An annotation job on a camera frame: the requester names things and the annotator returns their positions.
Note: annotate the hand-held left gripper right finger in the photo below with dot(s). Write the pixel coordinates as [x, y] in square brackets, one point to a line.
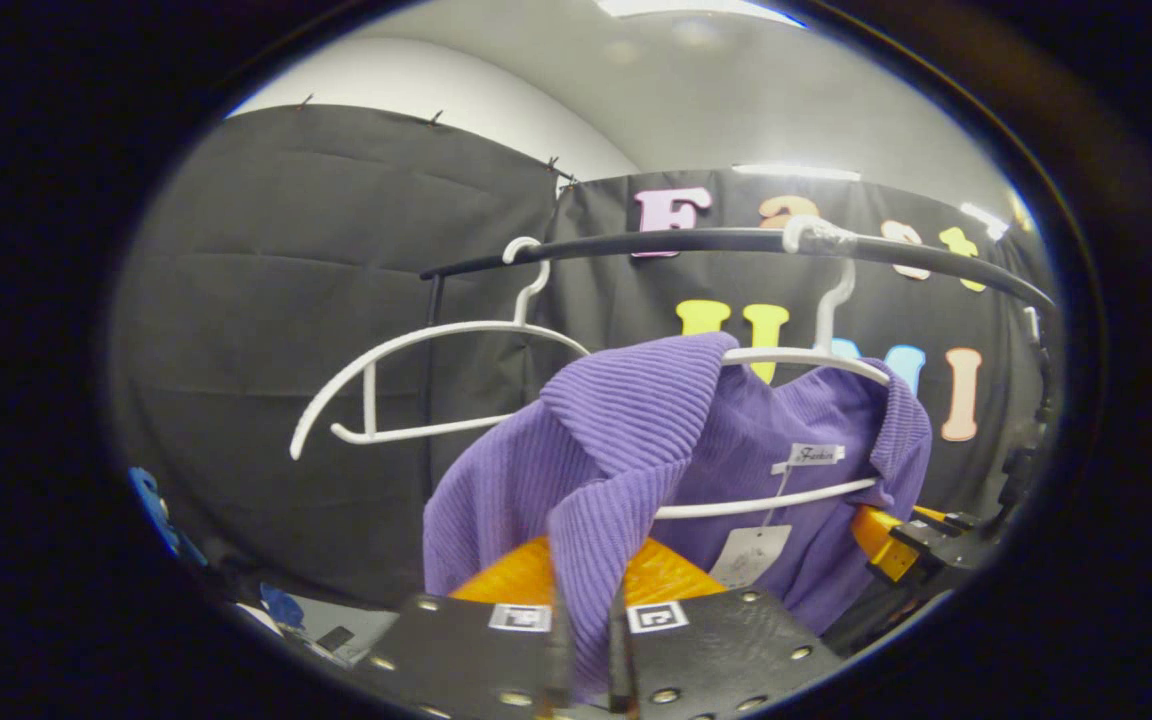
[620, 670]

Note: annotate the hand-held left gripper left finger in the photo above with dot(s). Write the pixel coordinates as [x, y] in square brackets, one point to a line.
[556, 670]

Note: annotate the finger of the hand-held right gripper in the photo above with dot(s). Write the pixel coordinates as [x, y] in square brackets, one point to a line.
[941, 516]
[881, 545]

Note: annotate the white clothes hanger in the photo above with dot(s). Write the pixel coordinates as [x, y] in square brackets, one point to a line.
[370, 400]
[766, 499]

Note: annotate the purple ribbed jacket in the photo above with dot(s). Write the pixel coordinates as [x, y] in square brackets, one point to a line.
[636, 420]

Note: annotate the black metal clothes rack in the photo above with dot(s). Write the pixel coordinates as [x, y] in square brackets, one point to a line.
[716, 241]

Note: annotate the blue object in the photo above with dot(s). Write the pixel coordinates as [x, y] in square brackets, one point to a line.
[281, 605]
[154, 510]

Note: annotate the ceiling light panel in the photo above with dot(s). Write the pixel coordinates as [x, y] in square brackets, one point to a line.
[796, 172]
[981, 215]
[696, 8]

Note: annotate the black backdrop cloth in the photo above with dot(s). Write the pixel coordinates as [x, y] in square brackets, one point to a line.
[266, 300]

